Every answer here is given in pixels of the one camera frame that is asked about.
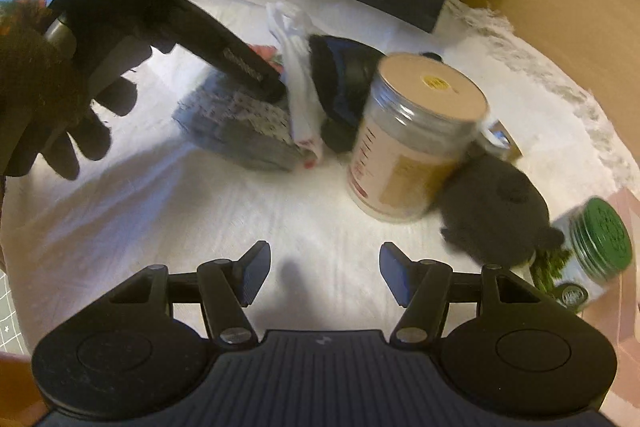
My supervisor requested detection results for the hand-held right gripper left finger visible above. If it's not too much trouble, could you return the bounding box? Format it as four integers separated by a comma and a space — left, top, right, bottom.
107, 241, 273, 348

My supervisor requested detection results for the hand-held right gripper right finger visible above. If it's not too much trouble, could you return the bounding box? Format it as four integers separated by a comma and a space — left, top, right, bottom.
379, 242, 546, 344

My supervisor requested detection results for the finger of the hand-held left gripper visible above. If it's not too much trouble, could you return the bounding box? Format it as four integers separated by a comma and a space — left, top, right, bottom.
164, 0, 291, 104

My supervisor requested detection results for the white plastic bag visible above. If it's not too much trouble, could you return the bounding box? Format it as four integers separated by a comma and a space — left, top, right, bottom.
265, 2, 324, 171

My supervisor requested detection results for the grey patterned cloth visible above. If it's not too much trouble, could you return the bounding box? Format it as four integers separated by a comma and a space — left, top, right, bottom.
172, 74, 301, 172

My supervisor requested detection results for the black and blue soft item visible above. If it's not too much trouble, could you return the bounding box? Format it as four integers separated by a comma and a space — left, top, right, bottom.
306, 34, 443, 154

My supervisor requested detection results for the person's left hand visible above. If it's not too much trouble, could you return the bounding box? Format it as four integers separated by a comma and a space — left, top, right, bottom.
0, 0, 139, 181

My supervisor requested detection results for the white fluffy mat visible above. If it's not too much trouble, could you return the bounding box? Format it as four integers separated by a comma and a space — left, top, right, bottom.
0, 0, 623, 427

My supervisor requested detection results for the dark grey plush item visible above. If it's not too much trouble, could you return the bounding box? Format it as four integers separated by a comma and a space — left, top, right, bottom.
437, 152, 566, 269

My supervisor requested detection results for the clear jar with beige lid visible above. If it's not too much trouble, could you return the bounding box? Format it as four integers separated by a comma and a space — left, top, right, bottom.
346, 52, 490, 224

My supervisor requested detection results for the green fuzzy item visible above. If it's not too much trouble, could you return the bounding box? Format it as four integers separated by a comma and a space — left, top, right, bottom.
530, 247, 572, 297

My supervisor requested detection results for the clear jar with green lid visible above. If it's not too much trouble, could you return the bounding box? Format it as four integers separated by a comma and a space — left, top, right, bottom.
552, 197, 634, 312

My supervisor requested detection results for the green grid mat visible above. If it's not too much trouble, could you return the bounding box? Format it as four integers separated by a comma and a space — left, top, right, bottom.
0, 269, 24, 350

